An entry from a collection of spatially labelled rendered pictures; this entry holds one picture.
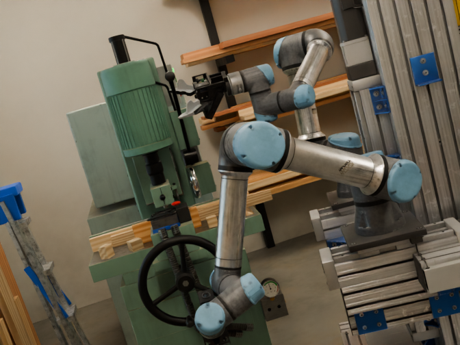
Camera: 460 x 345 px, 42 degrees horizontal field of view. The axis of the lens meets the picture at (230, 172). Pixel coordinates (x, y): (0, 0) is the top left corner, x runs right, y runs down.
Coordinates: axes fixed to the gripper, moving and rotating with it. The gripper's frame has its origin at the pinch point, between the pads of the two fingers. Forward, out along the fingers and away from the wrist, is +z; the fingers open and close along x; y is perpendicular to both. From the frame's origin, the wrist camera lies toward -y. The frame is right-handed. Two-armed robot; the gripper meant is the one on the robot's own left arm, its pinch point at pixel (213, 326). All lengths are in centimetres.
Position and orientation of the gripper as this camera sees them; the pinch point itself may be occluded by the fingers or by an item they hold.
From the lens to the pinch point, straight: 185.7
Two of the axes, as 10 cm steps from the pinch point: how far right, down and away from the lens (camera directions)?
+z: 0.2, 3.7, 9.3
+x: 9.6, -2.8, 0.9
